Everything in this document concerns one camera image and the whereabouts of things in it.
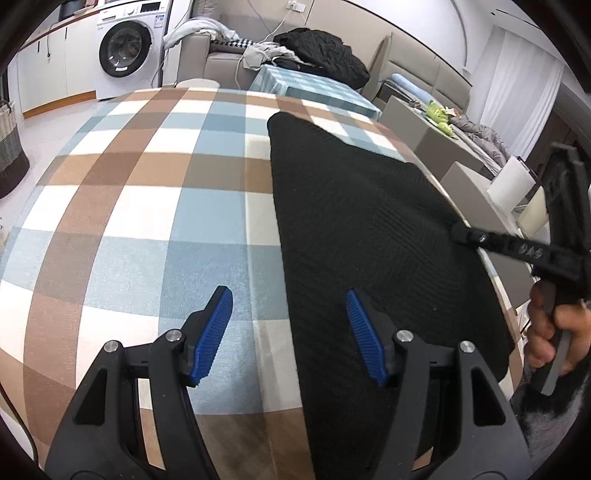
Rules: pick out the wall socket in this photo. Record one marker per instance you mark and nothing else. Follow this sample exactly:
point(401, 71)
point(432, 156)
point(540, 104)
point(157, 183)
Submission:
point(296, 6)

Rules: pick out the plaid tablecloth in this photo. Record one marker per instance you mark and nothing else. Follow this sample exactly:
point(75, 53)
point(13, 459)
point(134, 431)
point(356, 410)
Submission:
point(138, 207)

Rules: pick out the black jacket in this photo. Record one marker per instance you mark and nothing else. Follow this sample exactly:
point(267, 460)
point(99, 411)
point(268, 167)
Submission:
point(323, 53)

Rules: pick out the person's right hand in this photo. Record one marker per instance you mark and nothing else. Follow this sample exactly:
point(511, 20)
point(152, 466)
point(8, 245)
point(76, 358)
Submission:
point(577, 323)

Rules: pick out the beige cube cabinet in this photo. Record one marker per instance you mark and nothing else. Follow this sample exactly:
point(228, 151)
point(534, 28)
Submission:
point(415, 127)

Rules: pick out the light grey garment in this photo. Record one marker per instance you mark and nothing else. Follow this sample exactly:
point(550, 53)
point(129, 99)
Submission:
point(194, 30)

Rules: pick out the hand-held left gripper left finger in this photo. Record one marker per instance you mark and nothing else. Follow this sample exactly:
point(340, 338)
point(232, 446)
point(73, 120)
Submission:
point(212, 332)

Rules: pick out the yellow-green toy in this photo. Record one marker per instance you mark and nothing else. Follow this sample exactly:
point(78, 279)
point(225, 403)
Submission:
point(438, 117)

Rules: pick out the blue checked tablecloth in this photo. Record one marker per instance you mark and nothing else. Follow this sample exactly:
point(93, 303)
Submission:
point(318, 90)

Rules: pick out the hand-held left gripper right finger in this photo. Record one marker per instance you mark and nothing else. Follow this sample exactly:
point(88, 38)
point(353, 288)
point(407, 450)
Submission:
point(364, 337)

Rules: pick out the beige low bench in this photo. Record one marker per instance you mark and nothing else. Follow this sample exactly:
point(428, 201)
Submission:
point(466, 184)

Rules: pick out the white curtain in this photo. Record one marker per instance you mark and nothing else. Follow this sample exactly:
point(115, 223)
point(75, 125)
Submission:
point(517, 87)

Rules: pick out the white washing machine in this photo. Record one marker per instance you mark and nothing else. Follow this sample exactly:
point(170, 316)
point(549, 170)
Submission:
point(129, 50)

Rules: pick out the black pot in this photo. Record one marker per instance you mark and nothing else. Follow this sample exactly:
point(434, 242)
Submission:
point(74, 9)

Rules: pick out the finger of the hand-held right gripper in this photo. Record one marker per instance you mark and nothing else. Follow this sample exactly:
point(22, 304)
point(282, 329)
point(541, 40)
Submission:
point(498, 244)

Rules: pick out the white base cabinets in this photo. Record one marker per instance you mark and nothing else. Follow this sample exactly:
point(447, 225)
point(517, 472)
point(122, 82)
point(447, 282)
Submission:
point(51, 69)

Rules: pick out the grey blanket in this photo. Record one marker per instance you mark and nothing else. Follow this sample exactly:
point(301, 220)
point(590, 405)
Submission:
point(482, 141)

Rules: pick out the round grey stool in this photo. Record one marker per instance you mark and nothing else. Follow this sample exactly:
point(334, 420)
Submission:
point(197, 84)

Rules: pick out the blue pillow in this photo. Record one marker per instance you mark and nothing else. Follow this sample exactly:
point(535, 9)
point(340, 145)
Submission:
point(408, 87)

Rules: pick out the grey white garment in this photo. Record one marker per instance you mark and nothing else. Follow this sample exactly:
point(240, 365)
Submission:
point(261, 55)

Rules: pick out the woven laundry basket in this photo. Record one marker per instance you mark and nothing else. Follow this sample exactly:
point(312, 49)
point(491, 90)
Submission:
point(11, 152)

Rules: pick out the grey sofa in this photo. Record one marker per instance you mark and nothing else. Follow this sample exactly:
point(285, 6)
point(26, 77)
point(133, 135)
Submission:
point(194, 60)

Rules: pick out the beige padded headboard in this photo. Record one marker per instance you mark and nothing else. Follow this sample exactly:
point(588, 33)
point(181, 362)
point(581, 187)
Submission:
point(415, 60)

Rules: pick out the black t-shirt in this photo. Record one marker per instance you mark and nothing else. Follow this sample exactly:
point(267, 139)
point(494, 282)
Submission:
point(369, 207)

